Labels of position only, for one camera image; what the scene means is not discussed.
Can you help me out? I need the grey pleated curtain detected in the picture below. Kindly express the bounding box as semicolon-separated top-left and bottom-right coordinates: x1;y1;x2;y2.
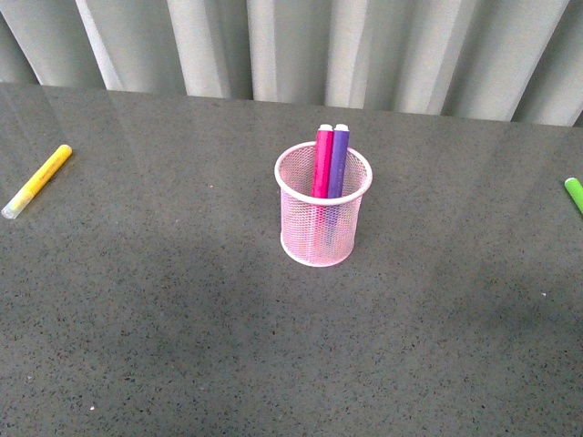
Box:
1;1;582;127

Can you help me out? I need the purple highlighter pen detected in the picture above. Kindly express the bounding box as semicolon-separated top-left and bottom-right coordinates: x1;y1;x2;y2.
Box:
323;123;352;242

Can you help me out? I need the yellow highlighter pen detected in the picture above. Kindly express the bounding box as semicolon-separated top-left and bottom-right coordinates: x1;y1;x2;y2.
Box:
1;145;73;219

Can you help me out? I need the pink mesh pen cup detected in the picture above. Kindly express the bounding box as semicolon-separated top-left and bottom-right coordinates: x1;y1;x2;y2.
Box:
274;141;373;268

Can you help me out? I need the pink highlighter pen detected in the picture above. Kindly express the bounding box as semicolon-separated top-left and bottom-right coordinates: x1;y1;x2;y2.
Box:
312;124;333;198

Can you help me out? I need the green highlighter pen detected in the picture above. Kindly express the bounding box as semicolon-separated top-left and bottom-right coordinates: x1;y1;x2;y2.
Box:
564;177;583;214

